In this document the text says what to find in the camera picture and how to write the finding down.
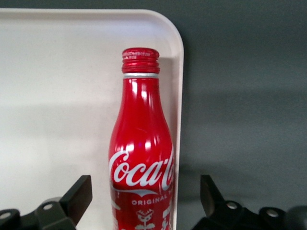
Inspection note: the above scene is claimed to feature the beige plastic tray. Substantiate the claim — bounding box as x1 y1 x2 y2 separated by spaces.
0 8 185 230

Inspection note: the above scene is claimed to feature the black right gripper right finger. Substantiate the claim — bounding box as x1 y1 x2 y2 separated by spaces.
191 174 307 230

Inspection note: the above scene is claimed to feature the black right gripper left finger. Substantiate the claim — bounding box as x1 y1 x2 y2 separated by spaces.
0 174 93 230

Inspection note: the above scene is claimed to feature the red coke bottle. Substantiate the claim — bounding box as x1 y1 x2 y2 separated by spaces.
108 47 176 230

